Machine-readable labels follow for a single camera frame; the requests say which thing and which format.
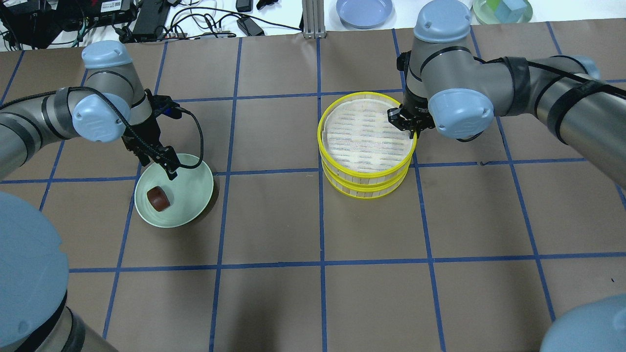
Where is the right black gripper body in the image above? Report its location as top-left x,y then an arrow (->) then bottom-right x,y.
387,100 -> 435,133

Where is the aluminium frame post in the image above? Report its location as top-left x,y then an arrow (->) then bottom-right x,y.
302,0 -> 327,39

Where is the yellow steamer basket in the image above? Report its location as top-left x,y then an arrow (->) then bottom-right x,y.
317,91 -> 418,178
322,158 -> 410,199

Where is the blue plate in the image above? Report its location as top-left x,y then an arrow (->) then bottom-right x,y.
335,0 -> 394,29

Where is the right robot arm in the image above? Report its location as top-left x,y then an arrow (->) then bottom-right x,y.
402,0 -> 625,352

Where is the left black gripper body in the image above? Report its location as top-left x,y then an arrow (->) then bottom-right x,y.
122,95 -> 177,167

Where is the brown bun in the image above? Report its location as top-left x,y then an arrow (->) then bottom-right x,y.
146,186 -> 172,212

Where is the light green plate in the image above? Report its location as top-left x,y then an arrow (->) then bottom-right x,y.
134,161 -> 215,229

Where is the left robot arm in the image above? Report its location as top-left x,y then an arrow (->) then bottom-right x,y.
1,41 -> 179,352

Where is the black power adapter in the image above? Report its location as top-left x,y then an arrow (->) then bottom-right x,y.
236,17 -> 265,37

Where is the green plate with blocks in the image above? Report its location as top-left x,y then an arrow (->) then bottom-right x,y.
471,0 -> 534,24

